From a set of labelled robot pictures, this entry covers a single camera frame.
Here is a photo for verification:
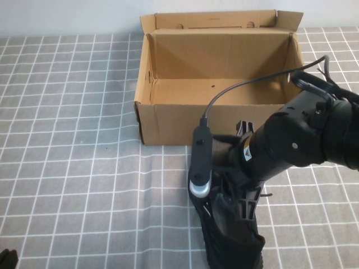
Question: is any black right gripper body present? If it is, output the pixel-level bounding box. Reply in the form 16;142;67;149
228;124;274;194

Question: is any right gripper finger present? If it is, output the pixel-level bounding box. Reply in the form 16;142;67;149
237;188;258;224
236;119;255;137

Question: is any black mesh sneaker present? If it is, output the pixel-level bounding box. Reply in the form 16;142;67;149
186;134;273;269

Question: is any brown cardboard shoe box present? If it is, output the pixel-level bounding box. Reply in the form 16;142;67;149
134;10;305;146

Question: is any grey white-checked tablecloth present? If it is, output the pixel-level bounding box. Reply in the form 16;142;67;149
0;26;359;269

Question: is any right wrist camera black silver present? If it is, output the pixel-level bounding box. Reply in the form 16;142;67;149
188;117;214;199

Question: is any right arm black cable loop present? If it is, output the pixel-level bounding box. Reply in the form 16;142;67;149
291;69;342;101

